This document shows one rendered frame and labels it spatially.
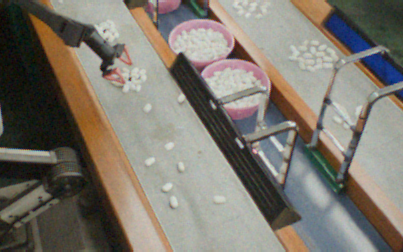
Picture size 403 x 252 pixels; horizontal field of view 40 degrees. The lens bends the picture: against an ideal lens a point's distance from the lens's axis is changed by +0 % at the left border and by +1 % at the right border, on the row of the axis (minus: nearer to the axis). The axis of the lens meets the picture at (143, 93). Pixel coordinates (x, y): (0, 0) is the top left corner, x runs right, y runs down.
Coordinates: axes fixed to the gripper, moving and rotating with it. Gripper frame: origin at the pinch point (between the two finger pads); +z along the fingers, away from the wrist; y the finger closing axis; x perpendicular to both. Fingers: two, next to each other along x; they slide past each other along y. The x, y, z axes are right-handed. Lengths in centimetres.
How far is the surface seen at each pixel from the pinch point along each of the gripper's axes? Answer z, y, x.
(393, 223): 68, 34, 59
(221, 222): 38, 42, 20
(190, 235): 33, 49, 13
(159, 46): 14.3, -32.8, -5.6
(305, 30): 53, -57, 37
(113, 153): 11.7, 24.7, -8.8
